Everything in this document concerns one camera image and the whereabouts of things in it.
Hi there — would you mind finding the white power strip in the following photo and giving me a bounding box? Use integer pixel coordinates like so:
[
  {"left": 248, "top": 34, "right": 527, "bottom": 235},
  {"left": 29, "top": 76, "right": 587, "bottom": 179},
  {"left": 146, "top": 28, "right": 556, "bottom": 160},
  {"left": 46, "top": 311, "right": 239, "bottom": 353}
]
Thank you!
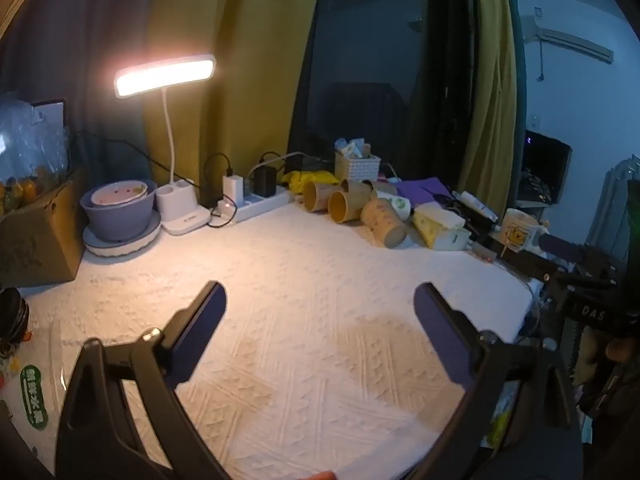
[{"left": 210, "top": 187, "right": 294, "bottom": 224}]

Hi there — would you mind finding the clear bag of oranges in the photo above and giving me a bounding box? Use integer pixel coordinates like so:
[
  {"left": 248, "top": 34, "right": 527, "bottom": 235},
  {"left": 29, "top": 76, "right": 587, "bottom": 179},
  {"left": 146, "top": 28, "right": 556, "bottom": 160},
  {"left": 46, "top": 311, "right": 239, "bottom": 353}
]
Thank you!
[{"left": 0, "top": 91, "right": 72, "bottom": 217}]

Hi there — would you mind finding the white desk lamp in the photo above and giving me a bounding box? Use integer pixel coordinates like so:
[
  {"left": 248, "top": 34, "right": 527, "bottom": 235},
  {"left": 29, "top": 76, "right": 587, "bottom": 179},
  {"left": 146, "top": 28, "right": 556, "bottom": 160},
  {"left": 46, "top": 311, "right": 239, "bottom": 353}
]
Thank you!
[{"left": 113, "top": 53, "right": 217, "bottom": 237}]

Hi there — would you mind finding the white cable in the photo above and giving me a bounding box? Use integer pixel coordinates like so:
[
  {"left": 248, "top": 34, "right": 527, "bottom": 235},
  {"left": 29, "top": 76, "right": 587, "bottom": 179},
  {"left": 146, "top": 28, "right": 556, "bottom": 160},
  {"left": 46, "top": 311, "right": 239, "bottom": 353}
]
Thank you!
[{"left": 248, "top": 151, "right": 307, "bottom": 181}]

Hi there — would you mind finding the clear bag green label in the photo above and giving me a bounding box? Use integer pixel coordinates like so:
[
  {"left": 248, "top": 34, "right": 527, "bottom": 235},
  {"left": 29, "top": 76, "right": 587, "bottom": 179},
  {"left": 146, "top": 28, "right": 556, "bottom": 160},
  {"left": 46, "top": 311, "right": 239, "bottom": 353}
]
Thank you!
[{"left": 0, "top": 320, "right": 68, "bottom": 463}]

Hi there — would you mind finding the patterned brown paper cup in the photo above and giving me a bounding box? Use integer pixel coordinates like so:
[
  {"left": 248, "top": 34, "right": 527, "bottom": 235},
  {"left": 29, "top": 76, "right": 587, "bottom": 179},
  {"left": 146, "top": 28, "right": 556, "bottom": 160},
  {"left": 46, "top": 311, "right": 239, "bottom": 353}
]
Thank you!
[{"left": 360, "top": 197, "right": 408, "bottom": 250}]

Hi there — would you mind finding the white charger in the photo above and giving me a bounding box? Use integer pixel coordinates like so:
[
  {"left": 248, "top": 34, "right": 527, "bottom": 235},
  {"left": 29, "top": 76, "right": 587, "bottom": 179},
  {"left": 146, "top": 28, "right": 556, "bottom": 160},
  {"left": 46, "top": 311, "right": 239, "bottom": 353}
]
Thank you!
[{"left": 222, "top": 175, "right": 246, "bottom": 206}]

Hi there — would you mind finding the small white packet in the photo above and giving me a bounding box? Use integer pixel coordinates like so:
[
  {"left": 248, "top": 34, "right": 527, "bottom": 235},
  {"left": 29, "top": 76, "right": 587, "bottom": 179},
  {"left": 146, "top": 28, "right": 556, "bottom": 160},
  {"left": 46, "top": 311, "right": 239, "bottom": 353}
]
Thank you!
[{"left": 335, "top": 137, "right": 373, "bottom": 159}]

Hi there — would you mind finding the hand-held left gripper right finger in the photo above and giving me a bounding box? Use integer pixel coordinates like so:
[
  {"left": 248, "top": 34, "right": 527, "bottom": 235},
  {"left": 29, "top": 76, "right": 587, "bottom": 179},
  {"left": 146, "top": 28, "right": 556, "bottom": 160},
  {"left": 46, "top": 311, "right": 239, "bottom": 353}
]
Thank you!
[{"left": 400, "top": 282, "right": 583, "bottom": 480}]

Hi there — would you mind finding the pink inner bowl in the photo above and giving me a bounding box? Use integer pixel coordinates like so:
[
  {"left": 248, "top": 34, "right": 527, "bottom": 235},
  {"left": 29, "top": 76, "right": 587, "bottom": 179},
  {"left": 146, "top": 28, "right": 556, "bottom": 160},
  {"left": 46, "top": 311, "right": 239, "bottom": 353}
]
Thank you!
[{"left": 91, "top": 182, "right": 150, "bottom": 207}]

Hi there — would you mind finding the long black cable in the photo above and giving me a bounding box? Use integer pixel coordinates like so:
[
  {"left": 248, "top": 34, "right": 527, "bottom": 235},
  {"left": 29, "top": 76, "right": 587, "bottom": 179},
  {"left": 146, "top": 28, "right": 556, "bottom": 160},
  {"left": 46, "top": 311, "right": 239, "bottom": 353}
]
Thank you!
[{"left": 75, "top": 130, "right": 202, "bottom": 192}]

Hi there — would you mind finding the cardboard box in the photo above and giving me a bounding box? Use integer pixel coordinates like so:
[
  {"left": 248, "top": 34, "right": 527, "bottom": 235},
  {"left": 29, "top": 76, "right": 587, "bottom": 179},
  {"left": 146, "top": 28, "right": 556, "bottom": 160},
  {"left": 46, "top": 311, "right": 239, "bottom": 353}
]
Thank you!
[{"left": 0, "top": 167, "right": 89, "bottom": 289}]

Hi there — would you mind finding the dark window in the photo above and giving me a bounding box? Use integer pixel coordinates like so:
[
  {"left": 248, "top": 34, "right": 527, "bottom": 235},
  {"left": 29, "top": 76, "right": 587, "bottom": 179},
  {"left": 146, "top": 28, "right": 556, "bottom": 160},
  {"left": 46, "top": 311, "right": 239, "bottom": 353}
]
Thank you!
[{"left": 289, "top": 0, "right": 477, "bottom": 182}]

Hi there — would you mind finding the yellow tissue pack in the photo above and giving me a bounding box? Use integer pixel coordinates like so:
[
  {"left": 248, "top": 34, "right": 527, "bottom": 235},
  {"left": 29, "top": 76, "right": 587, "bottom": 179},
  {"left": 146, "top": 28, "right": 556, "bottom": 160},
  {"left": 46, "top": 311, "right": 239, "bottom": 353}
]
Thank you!
[{"left": 412, "top": 203, "right": 472, "bottom": 251}]

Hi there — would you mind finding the white air conditioner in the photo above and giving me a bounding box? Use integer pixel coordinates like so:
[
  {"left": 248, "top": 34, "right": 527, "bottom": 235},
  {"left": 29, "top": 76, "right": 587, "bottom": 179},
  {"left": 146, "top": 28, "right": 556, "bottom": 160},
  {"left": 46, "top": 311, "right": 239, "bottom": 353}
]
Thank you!
[{"left": 522, "top": 7, "right": 615, "bottom": 65}]

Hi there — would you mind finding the black jar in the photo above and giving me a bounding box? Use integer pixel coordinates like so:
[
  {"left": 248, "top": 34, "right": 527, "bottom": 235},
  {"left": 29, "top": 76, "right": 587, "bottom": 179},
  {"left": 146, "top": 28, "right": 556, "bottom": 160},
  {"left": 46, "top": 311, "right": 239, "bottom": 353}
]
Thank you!
[{"left": 0, "top": 287, "right": 30, "bottom": 359}]

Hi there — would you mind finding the plain brown paper cup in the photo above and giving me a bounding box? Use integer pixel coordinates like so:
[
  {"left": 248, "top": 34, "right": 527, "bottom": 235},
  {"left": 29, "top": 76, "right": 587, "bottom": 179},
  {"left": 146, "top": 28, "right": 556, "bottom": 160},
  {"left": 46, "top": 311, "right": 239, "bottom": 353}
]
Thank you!
[
  {"left": 301, "top": 180, "right": 337, "bottom": 215},
  {"left": 327, "top": 189, "right": 372, "bottom": 224},
  {"left": 341, "top": 178, "right": 379, "bottom": 199}
]

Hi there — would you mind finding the yellow green packet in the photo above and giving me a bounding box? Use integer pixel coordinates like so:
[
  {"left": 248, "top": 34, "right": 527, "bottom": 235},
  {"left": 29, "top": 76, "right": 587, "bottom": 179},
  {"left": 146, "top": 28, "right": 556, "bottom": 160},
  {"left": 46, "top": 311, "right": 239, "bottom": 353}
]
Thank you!
[{"left": 481, "top": 379, "right": 522, "bottom": 450}]

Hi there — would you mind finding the white woven basket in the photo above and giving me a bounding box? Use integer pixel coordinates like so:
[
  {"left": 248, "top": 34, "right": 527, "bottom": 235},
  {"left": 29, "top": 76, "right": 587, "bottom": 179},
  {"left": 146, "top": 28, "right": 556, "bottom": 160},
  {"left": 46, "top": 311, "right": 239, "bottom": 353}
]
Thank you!
[{"left": 334, "top": 152, "right": 382, "bottom": 182}]

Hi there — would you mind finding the person's right hand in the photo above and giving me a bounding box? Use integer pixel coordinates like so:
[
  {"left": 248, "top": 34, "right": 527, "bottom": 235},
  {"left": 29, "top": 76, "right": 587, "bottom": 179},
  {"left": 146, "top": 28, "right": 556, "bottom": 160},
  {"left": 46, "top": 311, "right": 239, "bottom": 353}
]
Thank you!
[{"left": 606, "top": 336, "right": 640, "bottom": 362}]

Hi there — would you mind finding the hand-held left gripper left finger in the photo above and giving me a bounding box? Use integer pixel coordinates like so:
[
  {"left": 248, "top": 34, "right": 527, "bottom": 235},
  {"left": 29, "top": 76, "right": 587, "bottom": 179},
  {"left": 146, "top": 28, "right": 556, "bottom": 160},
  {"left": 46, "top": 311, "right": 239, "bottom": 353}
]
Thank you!
[{"left": 54, "top": 281, "right": 236, "bottom": 480}]

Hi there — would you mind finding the black charger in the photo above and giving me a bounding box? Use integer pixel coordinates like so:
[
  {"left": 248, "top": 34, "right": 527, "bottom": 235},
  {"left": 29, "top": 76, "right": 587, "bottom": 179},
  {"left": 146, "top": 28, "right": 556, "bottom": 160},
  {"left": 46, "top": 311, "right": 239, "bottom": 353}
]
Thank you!
[{"left": 253, "top": 166, "right": 277, "bottom": 197}]

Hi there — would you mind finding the white textured tablecloth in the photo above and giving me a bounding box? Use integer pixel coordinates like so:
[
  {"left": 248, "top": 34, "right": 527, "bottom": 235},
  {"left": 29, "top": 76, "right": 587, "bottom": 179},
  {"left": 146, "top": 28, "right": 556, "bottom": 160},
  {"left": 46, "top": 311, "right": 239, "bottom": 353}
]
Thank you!
[{"left": 10, "top": 199, "right": 534, "bottom": 480}]

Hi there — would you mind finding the yellow cloth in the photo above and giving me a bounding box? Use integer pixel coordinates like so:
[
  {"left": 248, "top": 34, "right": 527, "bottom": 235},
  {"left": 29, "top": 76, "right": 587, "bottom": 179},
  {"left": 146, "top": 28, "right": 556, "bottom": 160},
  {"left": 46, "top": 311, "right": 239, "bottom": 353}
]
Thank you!
[{"left": 281, "top": 170, "right": 341, "bottom": 194}]

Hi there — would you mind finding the white cup green print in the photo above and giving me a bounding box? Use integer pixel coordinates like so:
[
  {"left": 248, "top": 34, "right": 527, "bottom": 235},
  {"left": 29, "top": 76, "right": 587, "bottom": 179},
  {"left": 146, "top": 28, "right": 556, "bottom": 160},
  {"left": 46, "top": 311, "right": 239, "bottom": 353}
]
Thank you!
[{"left": 375, "top": 190, "right": 412, "bottom": 221}]

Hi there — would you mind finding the narrow yellow curtain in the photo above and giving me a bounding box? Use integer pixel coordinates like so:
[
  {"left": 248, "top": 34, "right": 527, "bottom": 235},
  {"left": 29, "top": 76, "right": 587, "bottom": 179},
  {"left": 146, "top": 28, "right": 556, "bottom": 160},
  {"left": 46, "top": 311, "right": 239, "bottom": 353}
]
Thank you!
[{"left": 456, "top": 0, "right": 519, "bottom": 213}]

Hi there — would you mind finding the white mug yellow print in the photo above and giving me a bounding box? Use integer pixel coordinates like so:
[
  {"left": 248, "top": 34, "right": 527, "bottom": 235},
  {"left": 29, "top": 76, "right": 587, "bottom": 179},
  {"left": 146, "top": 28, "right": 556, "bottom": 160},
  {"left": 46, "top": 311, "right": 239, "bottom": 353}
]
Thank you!
[{"left": 499, "top": 208, "right": 549, "bottom": 252}]

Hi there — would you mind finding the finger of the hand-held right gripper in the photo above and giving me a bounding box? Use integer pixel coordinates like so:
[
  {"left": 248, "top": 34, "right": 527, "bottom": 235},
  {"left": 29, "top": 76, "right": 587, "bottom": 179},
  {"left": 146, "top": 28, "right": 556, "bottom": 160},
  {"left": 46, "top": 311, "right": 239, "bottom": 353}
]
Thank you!
[
  {"left": 470, "top": 237, "right": 563, "bottom": 283},
  {"left": 539, "top": 233, "right": 618, "bottom": 288}
]

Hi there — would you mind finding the purple cloth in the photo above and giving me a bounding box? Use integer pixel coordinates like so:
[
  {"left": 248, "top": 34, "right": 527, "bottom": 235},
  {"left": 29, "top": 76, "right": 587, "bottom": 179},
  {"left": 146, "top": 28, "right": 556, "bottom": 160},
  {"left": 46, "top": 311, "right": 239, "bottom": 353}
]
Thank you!
[{"left": 382, "top": 177, "right": 454, "bottom": 207}]

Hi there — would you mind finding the black monitor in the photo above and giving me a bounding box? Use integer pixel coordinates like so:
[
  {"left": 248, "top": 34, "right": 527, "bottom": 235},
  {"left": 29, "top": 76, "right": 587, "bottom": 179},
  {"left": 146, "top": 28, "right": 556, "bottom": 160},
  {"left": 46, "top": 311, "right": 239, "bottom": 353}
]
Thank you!
[{"left": 515, "top": 130, "right": 574, "bottom": 207}]

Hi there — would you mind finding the white plate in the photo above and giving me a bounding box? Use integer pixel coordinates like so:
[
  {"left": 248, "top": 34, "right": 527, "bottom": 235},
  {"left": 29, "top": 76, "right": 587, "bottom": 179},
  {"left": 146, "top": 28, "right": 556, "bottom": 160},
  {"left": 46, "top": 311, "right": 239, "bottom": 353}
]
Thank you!
[{"left": 82, "top": 210, "right": 163, "bottom": 260}]

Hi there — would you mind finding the white tube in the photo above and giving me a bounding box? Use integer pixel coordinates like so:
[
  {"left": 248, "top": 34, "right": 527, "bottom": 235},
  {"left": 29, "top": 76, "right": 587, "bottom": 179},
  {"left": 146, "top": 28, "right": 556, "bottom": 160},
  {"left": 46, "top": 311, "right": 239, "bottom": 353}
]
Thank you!
[{"left": 452, "top": 190, "right": 500, "bottom": 222}]

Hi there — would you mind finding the blue bowl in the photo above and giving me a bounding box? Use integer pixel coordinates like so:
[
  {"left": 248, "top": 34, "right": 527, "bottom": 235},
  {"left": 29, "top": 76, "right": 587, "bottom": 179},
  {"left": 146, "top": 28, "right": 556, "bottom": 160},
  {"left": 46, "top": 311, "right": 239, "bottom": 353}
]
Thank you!
[{"left": 80, "top": 179, "right": 159, "bottom": 242}]

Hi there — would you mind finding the wide yellow curtain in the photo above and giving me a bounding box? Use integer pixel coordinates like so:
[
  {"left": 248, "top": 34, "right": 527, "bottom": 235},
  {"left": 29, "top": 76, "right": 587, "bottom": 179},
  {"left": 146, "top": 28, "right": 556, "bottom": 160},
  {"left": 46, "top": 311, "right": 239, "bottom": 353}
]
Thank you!
[{"left": 144, "top": 0, "right": 327, "bottom": 203}]

